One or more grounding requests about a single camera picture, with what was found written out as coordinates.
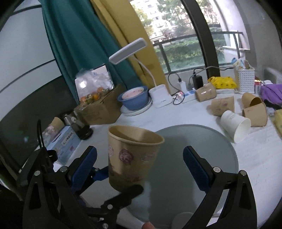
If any brown patterned cup back-left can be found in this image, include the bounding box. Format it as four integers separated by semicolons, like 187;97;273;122
195;83;217;102

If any plain brown cup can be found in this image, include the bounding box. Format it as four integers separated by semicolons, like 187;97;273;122
241;92;262;108
242;103;268;127

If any teal curtain left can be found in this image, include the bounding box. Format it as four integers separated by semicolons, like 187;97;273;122
40;0;142;102

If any blue tissue box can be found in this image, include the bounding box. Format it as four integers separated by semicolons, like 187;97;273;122
47;126;81;166

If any plain brown cup front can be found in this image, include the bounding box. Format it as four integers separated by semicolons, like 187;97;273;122
242;103;268;127

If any black power adapter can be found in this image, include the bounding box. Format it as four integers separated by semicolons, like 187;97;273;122
192;74;204;90

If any outdoor white ac unit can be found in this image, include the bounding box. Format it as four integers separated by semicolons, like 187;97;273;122
264;67;282;84

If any purple cloth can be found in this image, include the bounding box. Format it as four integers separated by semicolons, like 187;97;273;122
260;84;282;106

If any blue bowl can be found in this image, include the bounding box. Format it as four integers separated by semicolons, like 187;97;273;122
117;86;149;111

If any white plastic basket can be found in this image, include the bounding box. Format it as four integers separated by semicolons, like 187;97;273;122
234;66;255;94

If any white power strip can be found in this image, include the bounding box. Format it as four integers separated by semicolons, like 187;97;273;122
175;89;196;104

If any white desk lamp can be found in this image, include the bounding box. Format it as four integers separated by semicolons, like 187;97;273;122
108;37;173;109

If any yellow curtain left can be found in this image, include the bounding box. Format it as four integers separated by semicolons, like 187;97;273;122
91;0;169;89

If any plastic bag of fruit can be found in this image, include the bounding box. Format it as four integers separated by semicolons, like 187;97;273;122
75;66;114;103

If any plain brown cup back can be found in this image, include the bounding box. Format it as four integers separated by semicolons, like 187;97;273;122
241;92;262;108

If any cardboard box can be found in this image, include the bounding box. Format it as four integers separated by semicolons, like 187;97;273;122
74;84;125;125

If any brown patterned paper cup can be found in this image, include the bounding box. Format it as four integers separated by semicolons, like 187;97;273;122
108;125;165;192

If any white charger plug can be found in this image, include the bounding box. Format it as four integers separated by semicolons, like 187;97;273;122
178;78;187;94

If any brown patterned cup front-left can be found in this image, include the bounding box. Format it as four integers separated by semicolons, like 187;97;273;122
210;96;235;116

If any white plate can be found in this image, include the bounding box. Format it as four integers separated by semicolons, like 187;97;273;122
119;96;153;117

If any yellow snack bag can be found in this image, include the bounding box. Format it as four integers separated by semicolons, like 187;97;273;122
208;76;237;89

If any yellow tissue pack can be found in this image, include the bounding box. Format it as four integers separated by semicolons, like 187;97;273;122
274;109;282;136

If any round grey mat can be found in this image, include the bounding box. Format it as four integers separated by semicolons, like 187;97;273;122
128;125;239;228

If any black window frame post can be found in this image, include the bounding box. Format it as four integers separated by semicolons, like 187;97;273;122
181;0;220;78

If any white paper cup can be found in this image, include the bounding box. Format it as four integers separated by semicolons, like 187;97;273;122
220;110;251;143

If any pink bowl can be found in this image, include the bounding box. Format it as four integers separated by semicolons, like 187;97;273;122
121;87;144;100

